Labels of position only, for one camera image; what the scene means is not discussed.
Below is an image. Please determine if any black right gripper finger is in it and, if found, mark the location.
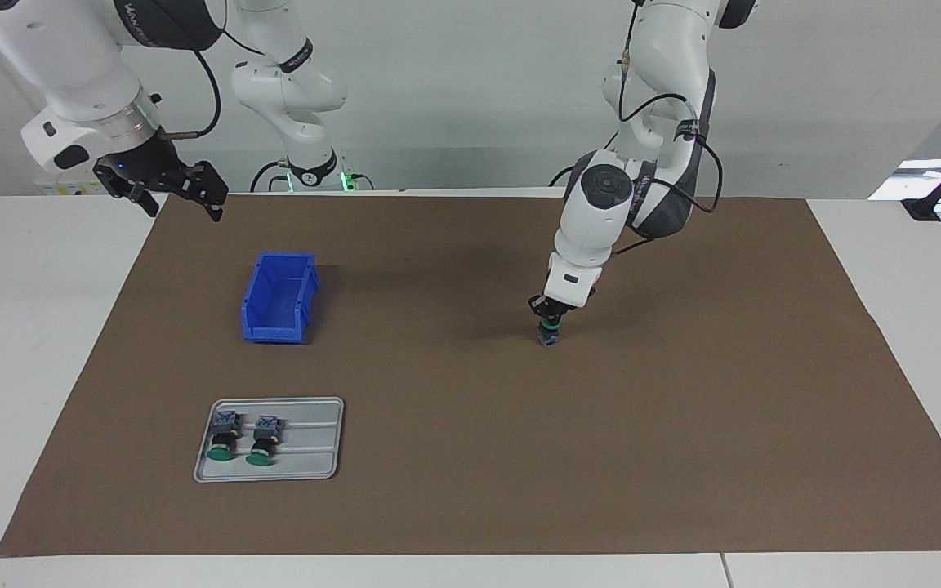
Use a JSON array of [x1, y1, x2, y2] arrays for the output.
[[165, 161, 229, 223], [122, 183, 162, 219]]

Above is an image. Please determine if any blue plastic storage bin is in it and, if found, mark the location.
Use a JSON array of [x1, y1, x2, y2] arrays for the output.
[[240, 252, 320, 345]]

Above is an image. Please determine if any brown table mat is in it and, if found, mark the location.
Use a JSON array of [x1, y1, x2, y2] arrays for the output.
[[0, 194, 941, 558]]

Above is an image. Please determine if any silver metal tray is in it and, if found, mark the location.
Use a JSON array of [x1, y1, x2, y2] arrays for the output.
[[193, 397, 346, 483]]

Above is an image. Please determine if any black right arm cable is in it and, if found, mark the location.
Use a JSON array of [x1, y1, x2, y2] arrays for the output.
[[164, 29, 288, 140]]

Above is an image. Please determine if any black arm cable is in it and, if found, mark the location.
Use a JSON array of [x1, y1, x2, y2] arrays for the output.
[[613, 0, 723, 256], [164, 29, 288, 140]]

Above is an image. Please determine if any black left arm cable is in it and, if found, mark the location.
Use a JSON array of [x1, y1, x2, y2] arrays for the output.
[[613, 0, 723, 256]]

